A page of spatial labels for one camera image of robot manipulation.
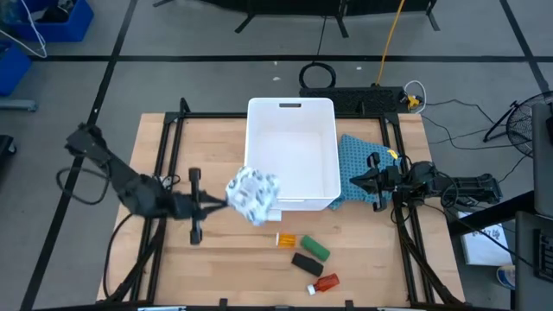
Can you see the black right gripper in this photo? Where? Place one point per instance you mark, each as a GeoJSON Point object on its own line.
{"type": "Point", "coordinates": [391, 179]}

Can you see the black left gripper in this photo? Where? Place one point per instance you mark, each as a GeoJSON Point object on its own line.
{"type": "Point", "coordinates": [195, 206]}

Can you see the white pack with cross print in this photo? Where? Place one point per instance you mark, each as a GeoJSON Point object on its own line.
{"type": "Point", "coordinates": [252, 194]}

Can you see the green bandage roll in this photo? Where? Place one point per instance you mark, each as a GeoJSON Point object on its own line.
{"type": "Point", "coordinates": [315, 248]}

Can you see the orange pill bottle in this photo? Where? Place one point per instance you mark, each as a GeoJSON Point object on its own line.
{"type": "Point", "coordinates": [287, 240]}

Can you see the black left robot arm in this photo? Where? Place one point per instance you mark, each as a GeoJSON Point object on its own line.
{"type": "Point", "coordinates": [129, 185]}

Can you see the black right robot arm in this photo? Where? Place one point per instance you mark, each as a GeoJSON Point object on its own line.
{"type": "Point", "coordinates": [471, 188]}

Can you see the white perforated plastic basket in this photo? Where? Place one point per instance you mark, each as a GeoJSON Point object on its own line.
{"type": "Point", "coordinates": [294, 151]}

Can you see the large blue plastic bin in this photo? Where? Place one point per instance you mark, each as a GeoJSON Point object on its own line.
{"type": "Point", "coordinates": [69, 26]}

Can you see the small blue plastic bin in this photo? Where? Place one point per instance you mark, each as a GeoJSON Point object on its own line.
{"type": "Point", "coordinates": [13, 69]}

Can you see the teal patterned cloth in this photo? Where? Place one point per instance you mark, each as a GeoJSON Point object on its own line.
{"type": "Point", "coordinates": [354, 155]}

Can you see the yellow tag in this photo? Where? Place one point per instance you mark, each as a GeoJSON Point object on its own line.
{"type": "Point", "coordinates": [392, 154]}

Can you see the small white box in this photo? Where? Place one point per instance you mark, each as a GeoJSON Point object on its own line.
{"type": "Point", "coordinates": [275, 216]}

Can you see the yellow plug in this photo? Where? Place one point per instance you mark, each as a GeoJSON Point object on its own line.
{"type": "Point", "coordinates": [413, 102]}

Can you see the black small block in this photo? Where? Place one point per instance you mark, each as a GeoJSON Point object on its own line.
{"type": "Point", "coordinates": [307, 264]}

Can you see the red bottle with white cap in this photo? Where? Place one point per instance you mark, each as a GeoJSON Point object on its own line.
{"type": "Point", "coordinates": [325, 283]}

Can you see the white printed box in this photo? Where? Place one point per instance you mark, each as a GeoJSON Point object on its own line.
{"type": "Point", "coordinates": [484, 244]}

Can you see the black divider panel with feet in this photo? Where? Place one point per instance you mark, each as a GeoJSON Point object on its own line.
{"type": "Point", "coordinates": [341, 17]}

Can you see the blue and white round object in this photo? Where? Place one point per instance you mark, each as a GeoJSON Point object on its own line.
{"type": "Point", "coordinates": [506, 276]}

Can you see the black floor fan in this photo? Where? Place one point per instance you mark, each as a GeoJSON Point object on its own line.
{"type": "Point", "coordinates": [525, 123]}

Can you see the grey flat bar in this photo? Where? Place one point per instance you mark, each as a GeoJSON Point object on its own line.
{"type": "Point", "coordinates": [19, 105]}

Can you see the black metal table frame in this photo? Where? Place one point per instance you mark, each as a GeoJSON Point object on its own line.
{"type": "Point", "coordinates": [173, 142]}

